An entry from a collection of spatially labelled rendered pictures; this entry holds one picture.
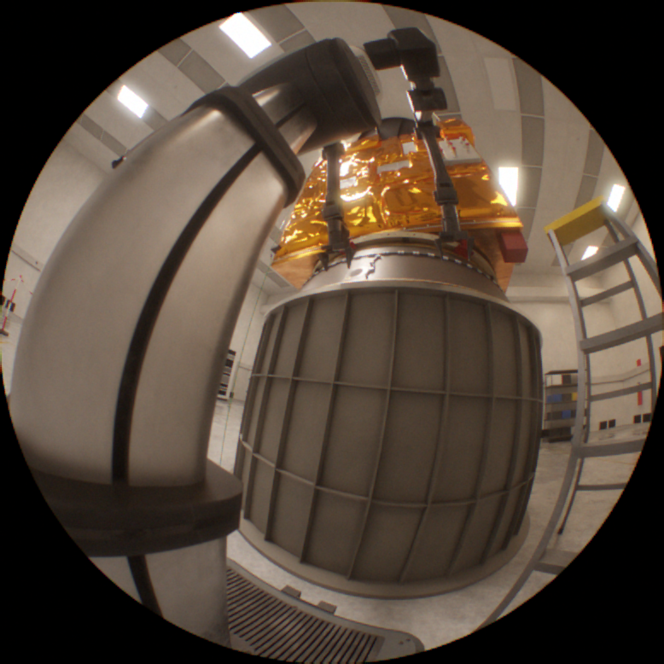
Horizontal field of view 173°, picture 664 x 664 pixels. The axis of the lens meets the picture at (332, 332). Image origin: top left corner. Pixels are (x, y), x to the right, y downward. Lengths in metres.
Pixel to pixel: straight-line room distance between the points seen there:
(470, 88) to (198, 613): 4.96
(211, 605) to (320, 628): 0.37
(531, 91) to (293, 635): 5.68
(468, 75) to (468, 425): 4.77
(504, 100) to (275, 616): 5.48
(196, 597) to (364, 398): 0.70
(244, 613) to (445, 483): 0.66
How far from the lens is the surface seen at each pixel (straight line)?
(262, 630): 0.50
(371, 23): 4.63
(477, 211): 1.54
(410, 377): 0.74
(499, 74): 4.98
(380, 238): 1.38
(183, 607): 0.15
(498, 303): 0.96
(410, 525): 0.85
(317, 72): 0.30
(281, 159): 0.16
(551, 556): 0.79
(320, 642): 0.50
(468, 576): 1.12
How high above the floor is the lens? 0.70
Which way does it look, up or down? 19 degrees up
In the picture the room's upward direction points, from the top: 10 degrees clockwise
